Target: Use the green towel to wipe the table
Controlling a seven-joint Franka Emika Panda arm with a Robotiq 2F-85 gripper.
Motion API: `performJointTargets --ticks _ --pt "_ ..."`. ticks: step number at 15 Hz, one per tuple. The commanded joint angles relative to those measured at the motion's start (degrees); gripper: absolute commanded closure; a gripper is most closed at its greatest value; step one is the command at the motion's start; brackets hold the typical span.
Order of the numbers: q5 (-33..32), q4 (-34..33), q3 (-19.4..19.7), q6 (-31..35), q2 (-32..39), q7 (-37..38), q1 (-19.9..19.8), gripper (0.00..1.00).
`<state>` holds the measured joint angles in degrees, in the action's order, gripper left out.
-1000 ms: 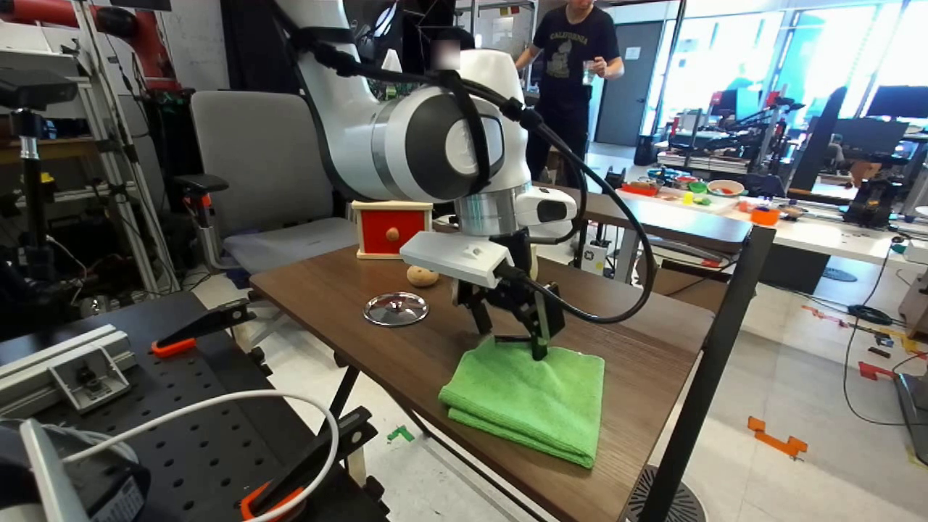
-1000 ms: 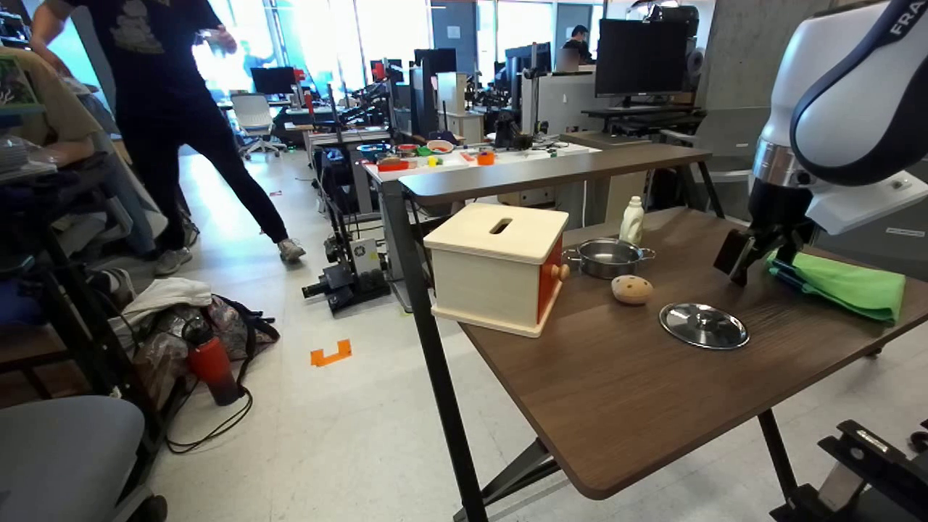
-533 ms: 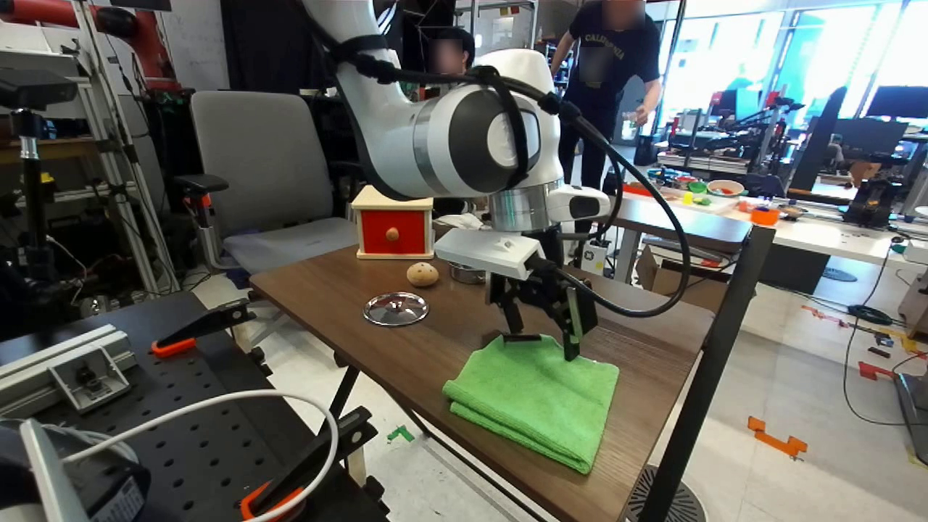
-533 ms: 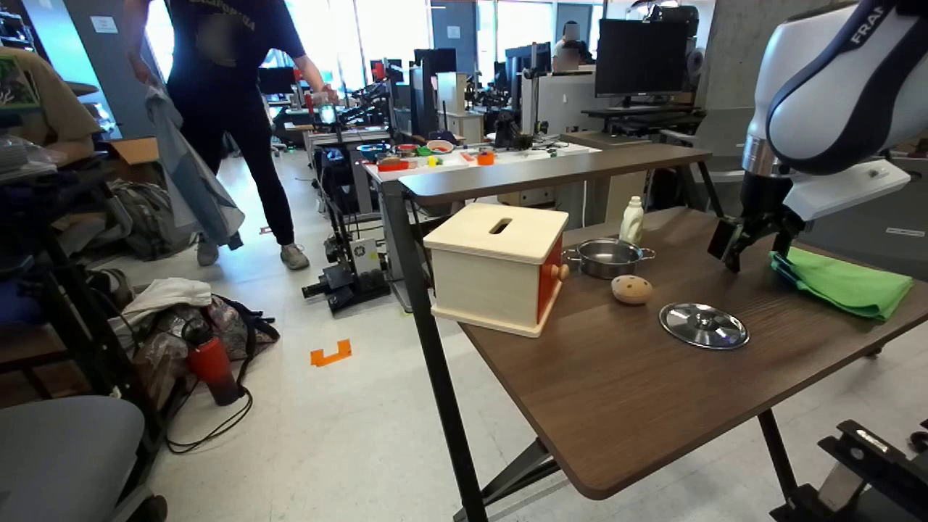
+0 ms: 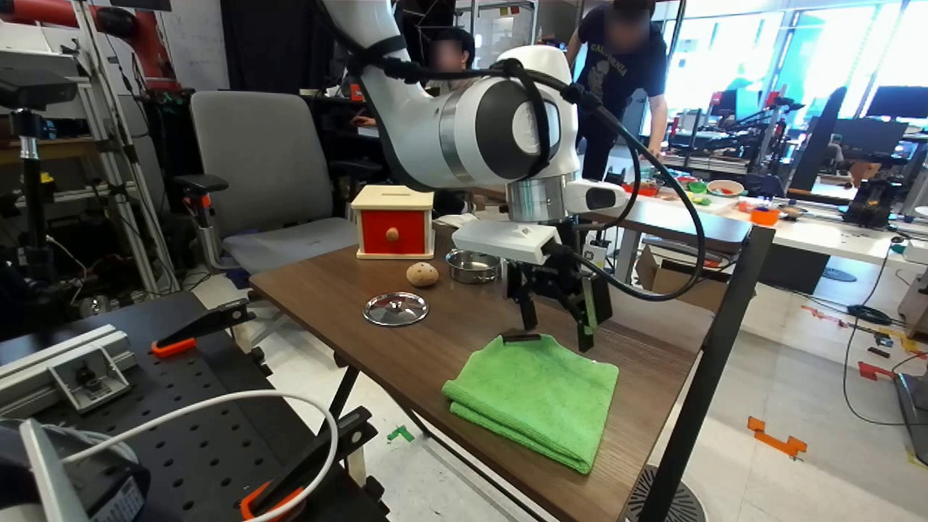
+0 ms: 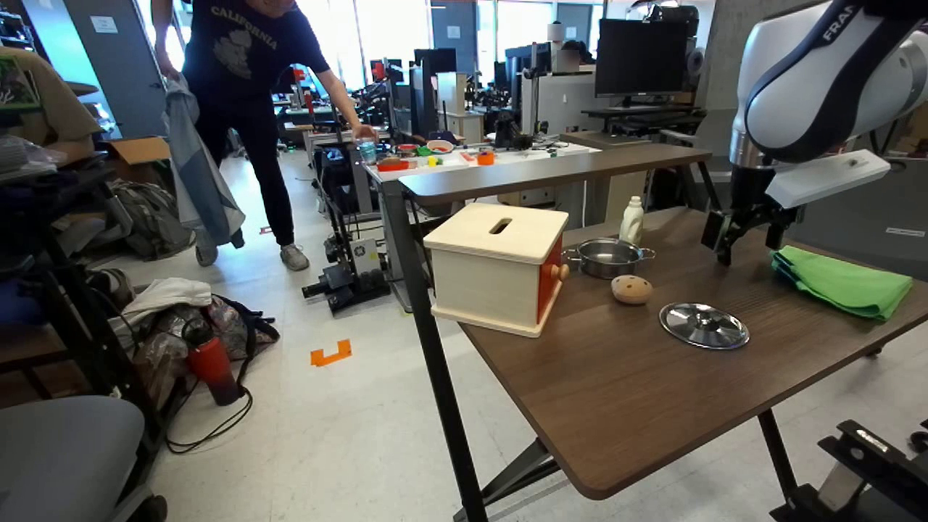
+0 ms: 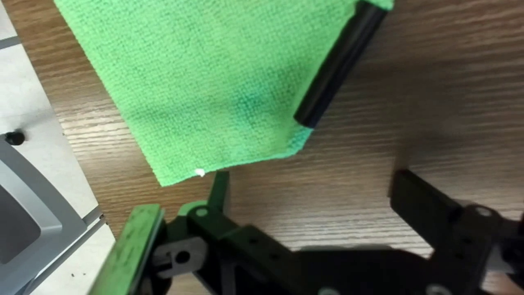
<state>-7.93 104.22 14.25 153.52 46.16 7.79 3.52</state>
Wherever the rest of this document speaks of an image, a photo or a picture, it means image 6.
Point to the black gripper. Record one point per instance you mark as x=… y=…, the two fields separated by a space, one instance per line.
x=757 y=191

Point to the green towel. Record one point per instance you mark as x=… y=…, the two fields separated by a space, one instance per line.
x=845 y=278

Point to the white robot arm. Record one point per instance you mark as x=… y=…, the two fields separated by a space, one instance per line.
x=829 y=75

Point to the glass lid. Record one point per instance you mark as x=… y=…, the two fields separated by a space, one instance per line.
x=703 y=324

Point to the white plastic squeeze bottle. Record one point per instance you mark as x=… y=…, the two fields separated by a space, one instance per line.
x=630 y=220

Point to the beige perforated wooden ball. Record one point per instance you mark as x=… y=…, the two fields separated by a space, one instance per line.
x=630 y=291

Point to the small silver metal pot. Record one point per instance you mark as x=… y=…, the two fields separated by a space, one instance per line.
x=607 y=255

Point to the black computer monitor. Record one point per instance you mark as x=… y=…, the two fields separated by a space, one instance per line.
x=642 y=55

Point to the background desk with clutter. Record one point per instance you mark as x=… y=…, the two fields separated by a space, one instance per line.
x=539 y=169

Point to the white computer tower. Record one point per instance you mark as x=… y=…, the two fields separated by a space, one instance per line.
x=567 y=101

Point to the cream box with red drawer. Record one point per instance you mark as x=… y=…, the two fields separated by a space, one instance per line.
x=494 y=269

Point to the black machine on floor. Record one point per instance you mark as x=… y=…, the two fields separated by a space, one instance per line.
x=349 y=262

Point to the person in black shirt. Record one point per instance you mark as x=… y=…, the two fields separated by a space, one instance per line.
x=251 y=75

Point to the red cup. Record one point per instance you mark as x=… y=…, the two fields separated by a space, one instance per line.
x=213 y=365

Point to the blue grey hanging garment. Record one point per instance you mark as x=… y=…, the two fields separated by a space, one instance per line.
x=197 y=163

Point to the pile of clothes and bags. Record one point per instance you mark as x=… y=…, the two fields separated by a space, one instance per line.
x=182 y=308

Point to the dark grey backpack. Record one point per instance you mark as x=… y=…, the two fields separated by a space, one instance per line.
x=146 y=217

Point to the brown cardboard box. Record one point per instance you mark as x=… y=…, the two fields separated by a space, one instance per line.
x=139 y=149

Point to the cluttered dark shelf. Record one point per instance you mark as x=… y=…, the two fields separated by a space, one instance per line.
x=37 y=191

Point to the grey office chair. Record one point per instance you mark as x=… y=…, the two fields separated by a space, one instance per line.
x=66 y=452

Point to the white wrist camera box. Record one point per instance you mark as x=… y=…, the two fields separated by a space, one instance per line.
x=826 y=178

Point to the black table frame leg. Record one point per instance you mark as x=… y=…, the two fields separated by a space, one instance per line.
x=777 y=452

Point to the black metal bracket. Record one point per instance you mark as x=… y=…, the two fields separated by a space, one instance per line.
x=858 y=464

